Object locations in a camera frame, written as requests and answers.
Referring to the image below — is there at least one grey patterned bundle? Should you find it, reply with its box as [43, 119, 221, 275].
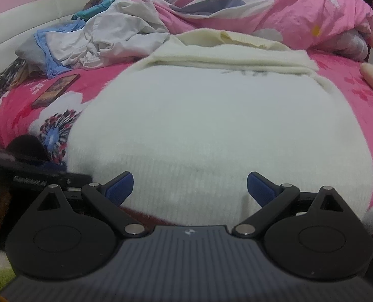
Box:
[331, 31, 370, 62]

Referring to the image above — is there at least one smartphone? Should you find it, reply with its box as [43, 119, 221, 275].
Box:
[31, 74, 81, 110]

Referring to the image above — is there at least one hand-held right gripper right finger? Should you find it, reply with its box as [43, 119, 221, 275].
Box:
[232, 171, 351, 238]

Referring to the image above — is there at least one pink patterned quilt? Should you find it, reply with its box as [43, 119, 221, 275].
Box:
[150, 0, 373, 52]

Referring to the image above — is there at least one dark patterned cloth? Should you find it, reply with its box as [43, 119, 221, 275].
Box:
[0, 57, 32, 93]

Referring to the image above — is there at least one cream knit sweater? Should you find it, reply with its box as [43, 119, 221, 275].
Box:
[67, 28, 373, 227]

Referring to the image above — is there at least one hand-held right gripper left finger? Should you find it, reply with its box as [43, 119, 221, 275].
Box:
[32, 171, 149, 238]

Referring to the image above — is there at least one pink and white headboard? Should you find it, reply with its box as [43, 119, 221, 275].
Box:
[0, 0, 118, 82]

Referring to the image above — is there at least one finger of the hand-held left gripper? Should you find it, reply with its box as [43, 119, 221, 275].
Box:
[60, 172, 93, 187]
[28, 160, 69, 174]

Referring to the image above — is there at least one light blue cloth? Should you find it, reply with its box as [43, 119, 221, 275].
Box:
[33, 20, 89, 79]

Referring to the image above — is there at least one grey cloth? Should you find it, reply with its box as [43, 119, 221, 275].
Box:
[15, 39, 47, 70]

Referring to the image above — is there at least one white shirt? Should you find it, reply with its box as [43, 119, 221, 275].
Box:
[46, 0, 171, 71]

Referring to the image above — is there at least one pink floral blanket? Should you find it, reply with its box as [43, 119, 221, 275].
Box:
[0, 49, 373, 236]

